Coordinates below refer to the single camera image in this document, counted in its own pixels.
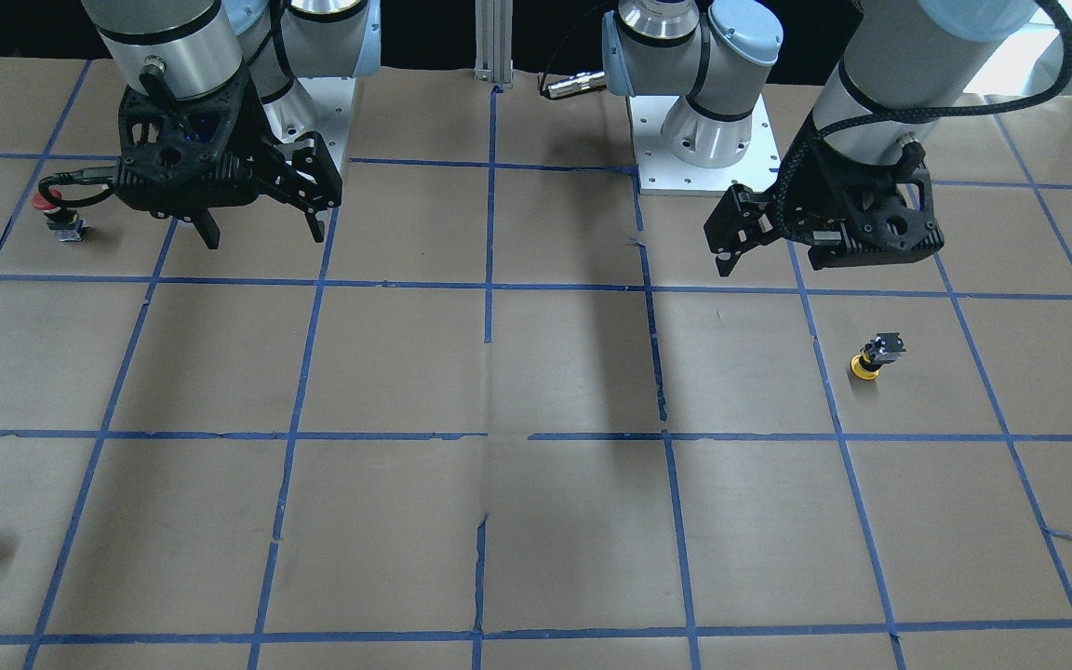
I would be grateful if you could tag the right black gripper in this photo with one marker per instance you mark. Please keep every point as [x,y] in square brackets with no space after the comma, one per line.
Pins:
[287,173]

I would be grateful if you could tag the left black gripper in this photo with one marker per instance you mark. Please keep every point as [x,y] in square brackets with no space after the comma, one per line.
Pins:
[827,194]

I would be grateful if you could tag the yellow push button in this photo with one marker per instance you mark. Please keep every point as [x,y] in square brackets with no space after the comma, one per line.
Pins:
[885,348]

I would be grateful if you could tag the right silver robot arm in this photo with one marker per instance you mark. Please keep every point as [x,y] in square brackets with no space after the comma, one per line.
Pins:
[205,42]

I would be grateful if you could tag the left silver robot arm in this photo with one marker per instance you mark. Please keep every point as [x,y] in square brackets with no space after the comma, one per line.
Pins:
[903,70]

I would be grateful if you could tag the red push button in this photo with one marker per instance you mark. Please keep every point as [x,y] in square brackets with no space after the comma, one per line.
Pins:
[63,222]

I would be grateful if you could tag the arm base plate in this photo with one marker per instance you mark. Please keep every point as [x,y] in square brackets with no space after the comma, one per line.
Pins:
[679,153]
[330,111]

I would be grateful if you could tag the aluminium frame post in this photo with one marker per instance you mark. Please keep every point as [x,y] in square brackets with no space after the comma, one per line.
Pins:
[493,33]

